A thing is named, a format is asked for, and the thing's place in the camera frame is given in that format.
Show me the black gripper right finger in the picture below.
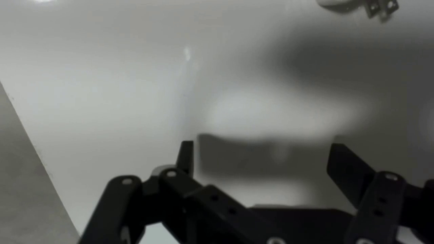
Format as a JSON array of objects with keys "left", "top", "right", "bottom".
[{"left": 327, "top": 142, "right": 434, "bottom": 244}]

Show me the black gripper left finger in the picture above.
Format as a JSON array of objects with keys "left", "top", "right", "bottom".
[{"left": 79, "top": 139, "right": 255, "bottom": 244}]

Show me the white whiteboard on table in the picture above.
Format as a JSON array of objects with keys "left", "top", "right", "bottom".
[{"left": 0, "top": 0, "right": 434, "bottom": 244}]

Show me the white wall charger plug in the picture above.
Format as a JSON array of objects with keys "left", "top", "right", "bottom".
[{"left": 316, "top": 0, "right": 400, "bottom": 20}]

